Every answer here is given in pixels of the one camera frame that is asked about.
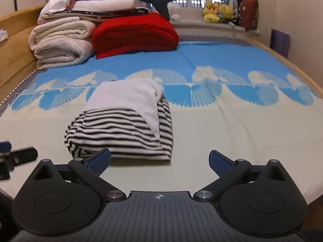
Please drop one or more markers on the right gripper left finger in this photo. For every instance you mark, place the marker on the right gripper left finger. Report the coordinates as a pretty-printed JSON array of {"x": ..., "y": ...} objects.
[{"x": 88, "y": 171}]

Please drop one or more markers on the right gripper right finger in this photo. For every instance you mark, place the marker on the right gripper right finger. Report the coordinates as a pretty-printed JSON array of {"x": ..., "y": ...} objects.
[{"x": 231, "y": 173}]

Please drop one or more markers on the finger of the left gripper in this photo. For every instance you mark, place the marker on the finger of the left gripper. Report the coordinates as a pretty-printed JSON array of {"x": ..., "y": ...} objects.
[{"x": 11, "y": 159}]

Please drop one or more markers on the black white striped shirt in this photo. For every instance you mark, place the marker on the black white striped shirt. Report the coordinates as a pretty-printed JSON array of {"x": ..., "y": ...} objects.
[{"x": 131, "y": 118}]

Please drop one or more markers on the blue white patterned bedsheet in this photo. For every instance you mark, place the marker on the blue white patterned bedsheet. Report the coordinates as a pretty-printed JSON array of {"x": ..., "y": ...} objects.
[{"x": 232, "y": 97}]

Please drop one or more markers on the cream folded quilt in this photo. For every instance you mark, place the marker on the cream folded quilt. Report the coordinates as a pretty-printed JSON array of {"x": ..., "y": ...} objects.
[{"x": 61, "y": 43}]

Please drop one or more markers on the red folded blanket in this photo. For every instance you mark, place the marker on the red folded blanket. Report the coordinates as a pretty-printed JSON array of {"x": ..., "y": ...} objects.
[{"x": 124, "y": 35}]

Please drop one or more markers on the white folded bedding stack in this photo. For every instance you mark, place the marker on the white folded bedding stack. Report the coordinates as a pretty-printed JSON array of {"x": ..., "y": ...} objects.
[{"x": 95, "y": 10}]

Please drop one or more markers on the yellow plush toy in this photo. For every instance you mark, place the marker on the yellow plush toy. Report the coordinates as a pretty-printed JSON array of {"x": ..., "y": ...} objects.
[{"x": 214, "y": 13}]

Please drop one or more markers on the dark red cushion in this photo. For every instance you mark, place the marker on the dark red cushion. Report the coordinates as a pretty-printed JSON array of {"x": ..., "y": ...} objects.
[{"x": 249, "y": 10}]

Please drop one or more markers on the white plush toy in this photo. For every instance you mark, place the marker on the white plush toy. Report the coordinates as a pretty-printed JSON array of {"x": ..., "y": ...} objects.
[{"x": 173, "y": 9}]

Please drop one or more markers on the purple board by wall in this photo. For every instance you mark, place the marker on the purple board by wall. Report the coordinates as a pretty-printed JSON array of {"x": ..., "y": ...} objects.
[{"x": 280, "y": 42}]

